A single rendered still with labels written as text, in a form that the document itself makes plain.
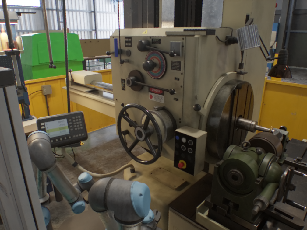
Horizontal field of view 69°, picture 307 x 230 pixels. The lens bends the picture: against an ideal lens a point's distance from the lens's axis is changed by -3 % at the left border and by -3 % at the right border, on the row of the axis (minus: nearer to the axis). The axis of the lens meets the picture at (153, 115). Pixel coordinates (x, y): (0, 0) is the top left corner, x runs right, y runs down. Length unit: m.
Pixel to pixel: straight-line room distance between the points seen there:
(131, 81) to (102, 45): 8.50
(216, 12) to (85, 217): 2.35
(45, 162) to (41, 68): 4.02
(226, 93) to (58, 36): 4.28
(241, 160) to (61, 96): 3.19
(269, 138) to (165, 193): 0.98
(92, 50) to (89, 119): 5.78
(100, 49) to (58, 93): 6.26
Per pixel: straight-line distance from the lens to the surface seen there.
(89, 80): 2.75
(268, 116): 3.78
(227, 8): 1.93
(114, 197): 0.85
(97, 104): 2.61
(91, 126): 4.32
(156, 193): 2.02
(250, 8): 1.86
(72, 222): 2.75
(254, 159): 1.26
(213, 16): 1.97
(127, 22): 2.64
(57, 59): 5.17
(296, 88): 3.59
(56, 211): 2.94
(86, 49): 9.61
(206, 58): 1.35
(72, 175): 3.46
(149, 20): 2.40
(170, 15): 2.22
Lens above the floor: 1.87
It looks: 20 degrees down
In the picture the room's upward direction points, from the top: straight up
